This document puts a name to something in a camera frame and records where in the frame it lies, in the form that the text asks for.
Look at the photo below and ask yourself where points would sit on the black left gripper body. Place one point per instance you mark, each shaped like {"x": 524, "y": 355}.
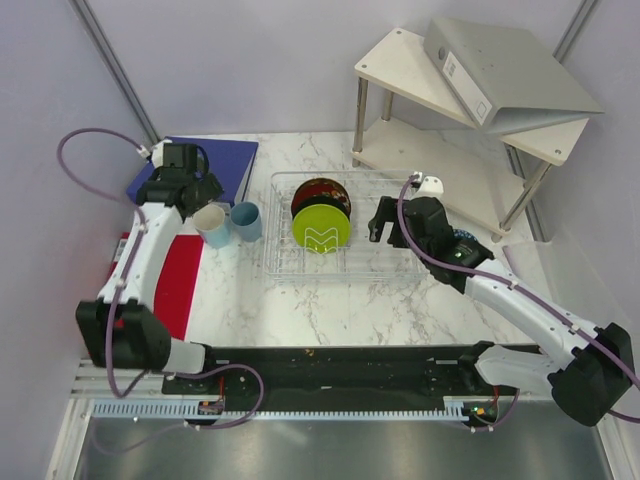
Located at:
{"x": 207, "y": 190}

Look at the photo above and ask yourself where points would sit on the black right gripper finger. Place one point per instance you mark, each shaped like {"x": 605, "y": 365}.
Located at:
{"x": 387, "y": 211}
{"x": 376, "y": 227}

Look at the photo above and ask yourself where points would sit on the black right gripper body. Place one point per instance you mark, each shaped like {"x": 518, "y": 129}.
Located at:
{"x": 416, "y": 242}

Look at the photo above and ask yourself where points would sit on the blue triangle patterned bowl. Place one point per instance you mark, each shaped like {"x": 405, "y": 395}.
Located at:
{"x": 467, "y": 241}

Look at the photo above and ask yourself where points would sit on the light blue ceramic mug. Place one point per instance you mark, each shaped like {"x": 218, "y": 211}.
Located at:
{"x": 212, "y": 224}

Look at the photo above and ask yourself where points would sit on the lime green plate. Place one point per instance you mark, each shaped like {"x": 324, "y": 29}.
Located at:
{"x": 321, "y": 229}

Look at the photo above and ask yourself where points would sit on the white wire dish rack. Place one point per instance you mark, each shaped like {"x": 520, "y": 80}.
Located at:
{"x": 360, "y": 259}

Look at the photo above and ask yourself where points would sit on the light blue plastic cup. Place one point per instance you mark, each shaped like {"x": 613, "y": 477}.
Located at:
{"x": 246, "y": 220}

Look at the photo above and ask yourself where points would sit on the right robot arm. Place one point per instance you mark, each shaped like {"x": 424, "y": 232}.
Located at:
{"x": 584, "y": 368}

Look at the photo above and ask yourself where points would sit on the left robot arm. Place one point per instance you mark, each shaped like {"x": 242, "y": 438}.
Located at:
{"x": 119, "y": 328}

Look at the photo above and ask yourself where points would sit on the black lacquer plate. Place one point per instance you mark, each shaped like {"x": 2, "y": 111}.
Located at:
{"x": 321, "y": 200}

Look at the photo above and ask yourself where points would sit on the red and gold lacquer bowl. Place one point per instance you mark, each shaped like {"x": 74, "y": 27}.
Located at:
{"x": 320, "y": 186}

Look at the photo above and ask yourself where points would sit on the white two-tier shelf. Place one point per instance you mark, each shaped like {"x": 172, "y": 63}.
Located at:
{"x": 475, "y": 188}

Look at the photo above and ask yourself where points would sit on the clear plastic bin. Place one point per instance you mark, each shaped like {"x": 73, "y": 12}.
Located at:
{"x": 562, "y": 273}

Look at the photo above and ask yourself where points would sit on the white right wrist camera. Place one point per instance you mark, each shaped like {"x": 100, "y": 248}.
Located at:
{"x": 427, "y": 186}

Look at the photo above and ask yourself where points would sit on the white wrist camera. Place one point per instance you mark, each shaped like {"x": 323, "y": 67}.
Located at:
{"x": 173, "y": 155}
{"x": 427, "y": 186}

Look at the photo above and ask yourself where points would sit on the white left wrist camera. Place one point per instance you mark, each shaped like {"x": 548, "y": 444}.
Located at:
{"x": 173, "y": 155}

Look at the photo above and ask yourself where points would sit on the blue ring binder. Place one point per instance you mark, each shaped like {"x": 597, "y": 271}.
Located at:
{"x": 230, "y": 161}

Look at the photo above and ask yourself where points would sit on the red ring binder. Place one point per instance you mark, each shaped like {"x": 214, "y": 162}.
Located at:
{"x": 176, "y": 284}

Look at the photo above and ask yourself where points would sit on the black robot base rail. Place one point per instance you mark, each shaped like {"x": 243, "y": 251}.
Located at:
{"x": 339, "y": 378}

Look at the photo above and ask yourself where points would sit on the grey ring binder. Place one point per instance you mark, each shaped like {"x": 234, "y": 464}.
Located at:
{"x": 506, "y": 80}

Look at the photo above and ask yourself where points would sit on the white slotted cable duct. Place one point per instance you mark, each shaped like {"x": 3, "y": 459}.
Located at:
{"x": 201, "y": 410}

